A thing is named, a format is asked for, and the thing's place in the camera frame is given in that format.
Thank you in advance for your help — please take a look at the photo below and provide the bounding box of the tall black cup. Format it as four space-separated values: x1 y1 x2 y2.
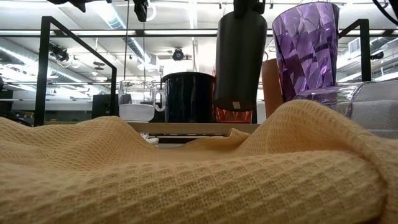
213 11 268 112

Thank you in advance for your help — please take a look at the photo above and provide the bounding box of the black computer tower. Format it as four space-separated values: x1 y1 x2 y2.
91 93 119 119

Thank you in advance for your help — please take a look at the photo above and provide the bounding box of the yellow waffle cloth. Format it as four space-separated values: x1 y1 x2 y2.
0 99 398 224

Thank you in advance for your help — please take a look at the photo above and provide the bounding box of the orange faceted tumbler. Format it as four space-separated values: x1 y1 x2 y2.
216 107 253 124

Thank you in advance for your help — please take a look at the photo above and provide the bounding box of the white checked cloth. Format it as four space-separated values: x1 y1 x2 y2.
139 133 160 146

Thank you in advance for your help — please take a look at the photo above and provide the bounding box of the dark blue enamel mug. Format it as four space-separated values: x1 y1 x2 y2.
162 72 216 124

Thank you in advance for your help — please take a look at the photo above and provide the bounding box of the clear glass mug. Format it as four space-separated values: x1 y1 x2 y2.
118 80 166 123

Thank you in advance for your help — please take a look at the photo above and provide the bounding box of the peach matte plastic cup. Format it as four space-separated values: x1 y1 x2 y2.
261 58 284 118

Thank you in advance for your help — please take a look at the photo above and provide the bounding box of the clear plastic cup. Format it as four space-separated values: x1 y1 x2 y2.
294 80 398 140

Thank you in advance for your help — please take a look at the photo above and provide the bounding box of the purple faceted tumbler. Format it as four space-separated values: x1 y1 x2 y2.
272 1 340 103

